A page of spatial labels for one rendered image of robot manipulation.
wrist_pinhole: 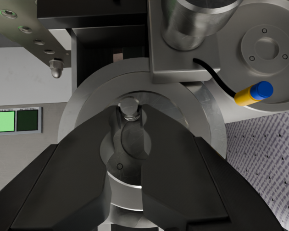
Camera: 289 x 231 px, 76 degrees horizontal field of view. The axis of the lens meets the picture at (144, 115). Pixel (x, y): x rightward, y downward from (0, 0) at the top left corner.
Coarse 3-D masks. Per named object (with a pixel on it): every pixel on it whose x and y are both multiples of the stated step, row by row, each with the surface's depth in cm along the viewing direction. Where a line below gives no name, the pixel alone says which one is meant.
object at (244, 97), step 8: (200, 64) 13; (216, 80) 12; (224, 88) 12; (248, 88) 10; (256, 88) 9; (264, 88) 9; (272, 88) 9; (232, 96) 11; (240, 96) 10; (248, 96) 9; (256, 96) 9; (264, 96) 9; (240, 104) 11; (248, 104) 10
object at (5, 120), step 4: (0, 112) 49; (4, 112) 49; (8, 112) 49; (12, 112) 49; (0, 116) 48; (4, 116) 48; (8, 116) 48; (12, 116) 48; (0, 120) 48; (4, 120) 48; (8, 120) 48; (12, 120) 48; (0, 124) 48; (4, 124) 48; (8, 124) 48; (12, 124) 48; (0, 128) 48; (4, 128) 48; (8, 128) 48; (12, 128) 48
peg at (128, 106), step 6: (126, 96) 12; (132, 96) 12; (120, 102) 12; (126, 102) 12; (132, 102) 12; (138, 102) 12; (120, 108) 12; (126, 108) 12; (132, 108) 12; (138, 108) 12; (126, 114) 12; (132, 114) 12; (138, 114) 12; (132, 120) 13
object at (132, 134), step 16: (144, 96) 15; (160, 96) 15; (176, 112) 14; (128, 128) 15; (128, 144) 14; (112, 160) 14; (128, 160) 14; (144, 160) 14; (112, 176) 14; (128, 176) 14
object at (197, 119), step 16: (112, 80) 16; (128, 80) 16; (144, 80) 16; (96, 96) 16; (112, 96) 16; (176, 96) 16; (192, 96) 16; (80, 112) 16; (96, 112) 16; (192, 112) 16; (192, 128) 15; (208, 128) 15; (112, 192) 15; (128, 192) 15; (128, 208) 15
